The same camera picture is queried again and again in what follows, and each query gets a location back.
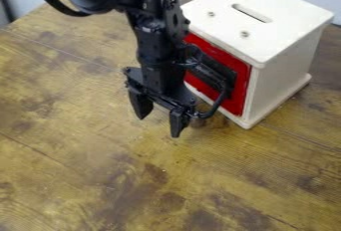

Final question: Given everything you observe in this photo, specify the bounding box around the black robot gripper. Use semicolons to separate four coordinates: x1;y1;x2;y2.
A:
125;26;194;138

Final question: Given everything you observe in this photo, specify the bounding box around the red drawer with black handle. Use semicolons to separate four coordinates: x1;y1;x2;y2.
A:
185;33;252;116

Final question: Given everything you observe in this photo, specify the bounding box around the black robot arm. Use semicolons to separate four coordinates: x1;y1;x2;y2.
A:
45;0;196;137

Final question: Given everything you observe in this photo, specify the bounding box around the white wooden drawer box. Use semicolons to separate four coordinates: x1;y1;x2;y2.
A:
182;0;333;128

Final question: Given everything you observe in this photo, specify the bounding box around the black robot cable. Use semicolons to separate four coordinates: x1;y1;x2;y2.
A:
178;44;205;70

